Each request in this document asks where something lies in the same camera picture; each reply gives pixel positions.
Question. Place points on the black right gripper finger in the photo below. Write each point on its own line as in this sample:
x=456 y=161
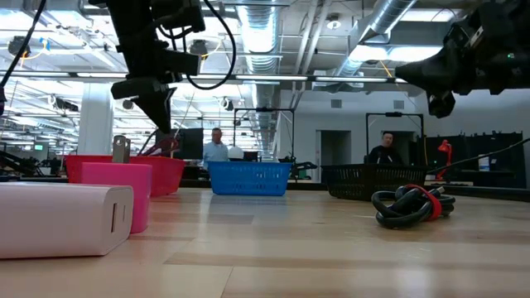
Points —
x=435 y=74
x=441 y=104

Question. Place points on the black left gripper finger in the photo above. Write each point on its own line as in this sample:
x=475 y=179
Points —
x=132 y=88
x=159 y=109

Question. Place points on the pink charger block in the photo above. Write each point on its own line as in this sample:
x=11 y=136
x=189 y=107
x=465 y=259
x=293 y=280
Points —
x=124 y=178

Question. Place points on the black plastic basket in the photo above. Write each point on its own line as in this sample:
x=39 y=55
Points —
x=372 y=180

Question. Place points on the white charger block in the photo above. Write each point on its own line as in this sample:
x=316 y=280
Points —
x=54 y=219

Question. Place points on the red desk lamp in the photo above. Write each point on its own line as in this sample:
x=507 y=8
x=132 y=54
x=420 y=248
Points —
x=445 y=149

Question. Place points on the black background monitor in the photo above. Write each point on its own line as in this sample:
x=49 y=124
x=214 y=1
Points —
x=190 y=145

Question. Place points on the white building column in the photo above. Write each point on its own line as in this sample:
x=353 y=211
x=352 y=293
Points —
x=95 y=120

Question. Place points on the red plastic basket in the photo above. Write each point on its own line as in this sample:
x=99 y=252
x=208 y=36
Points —
x=165 y=174

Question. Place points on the person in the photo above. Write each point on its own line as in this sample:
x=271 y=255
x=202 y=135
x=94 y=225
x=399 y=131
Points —
x=385 y=154
x=214 y=151

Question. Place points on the white round object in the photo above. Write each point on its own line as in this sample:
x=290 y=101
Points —
x=236 y=153

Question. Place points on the blue plastic basket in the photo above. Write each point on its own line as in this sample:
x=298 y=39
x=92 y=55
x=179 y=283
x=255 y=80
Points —
x=248 y=178

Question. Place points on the black background station frame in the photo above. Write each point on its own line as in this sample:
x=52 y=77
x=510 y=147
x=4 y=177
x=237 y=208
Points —
x=265 y=109
x=393 y=114

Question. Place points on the silver ventilation duct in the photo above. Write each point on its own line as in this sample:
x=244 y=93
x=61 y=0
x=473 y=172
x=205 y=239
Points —
x=258 y=33

